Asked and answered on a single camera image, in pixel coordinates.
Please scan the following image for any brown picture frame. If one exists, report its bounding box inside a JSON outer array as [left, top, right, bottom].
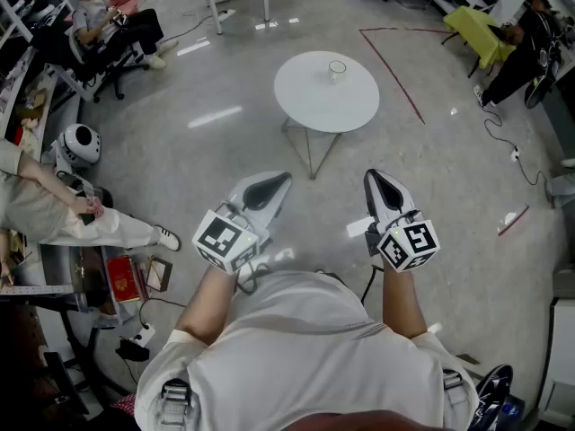
[[145, 254, 173, 293]]

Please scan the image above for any person's dark blue shoe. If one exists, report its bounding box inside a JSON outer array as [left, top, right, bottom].
[[466, 363, 515, 431]]

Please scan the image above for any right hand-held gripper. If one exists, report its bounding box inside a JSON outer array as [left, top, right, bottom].
[[362, 168, 441, 273]]

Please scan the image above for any clear glass cup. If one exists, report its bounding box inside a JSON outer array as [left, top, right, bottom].
[[327, 59, 348, 85]]

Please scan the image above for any white round side table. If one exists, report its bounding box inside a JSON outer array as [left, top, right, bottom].
[[273, 50, 381, 180]]

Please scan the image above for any person's right forearm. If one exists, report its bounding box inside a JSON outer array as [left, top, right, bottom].
[[381, 265, 429, 341]]

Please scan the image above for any person's white shirt torso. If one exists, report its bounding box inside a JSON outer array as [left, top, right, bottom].
[[134, 269, 478, 431]]

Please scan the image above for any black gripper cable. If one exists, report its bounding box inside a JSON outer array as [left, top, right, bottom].
[[358, 263, 385, 305], [234, 261, 272, 295]]

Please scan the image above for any white paper sheet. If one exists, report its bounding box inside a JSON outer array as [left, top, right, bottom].
[[346, 216, 375, 239]]

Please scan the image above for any black floor cable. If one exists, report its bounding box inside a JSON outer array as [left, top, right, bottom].
[[482, 103, 553, 204]]

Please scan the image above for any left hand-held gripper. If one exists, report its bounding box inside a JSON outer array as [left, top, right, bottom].
[[191, 171, 293, 276]]

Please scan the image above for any white storage shelf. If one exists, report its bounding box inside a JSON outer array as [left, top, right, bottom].
[[0, 0, 75, 152]]

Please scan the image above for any person's left forearm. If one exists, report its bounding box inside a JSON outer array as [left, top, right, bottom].
[[173, 262, 240, 346]]

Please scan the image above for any grey harness strap buckle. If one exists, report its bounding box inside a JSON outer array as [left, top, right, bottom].
[[441, 367, 471, 410], [155, 377, 195, 427]]

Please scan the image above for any white round robot head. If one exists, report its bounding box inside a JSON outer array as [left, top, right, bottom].
[[54, 123, 102, 171]]

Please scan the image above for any red floor tape line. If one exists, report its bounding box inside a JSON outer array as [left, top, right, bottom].
[[358, 27, 456, 126]]

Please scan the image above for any red book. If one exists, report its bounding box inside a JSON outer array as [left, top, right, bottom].
[[106, 255, 142, 303]]

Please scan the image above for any yellow-green covered table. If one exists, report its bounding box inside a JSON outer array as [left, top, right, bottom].
[[441, 5, 517, 79]]

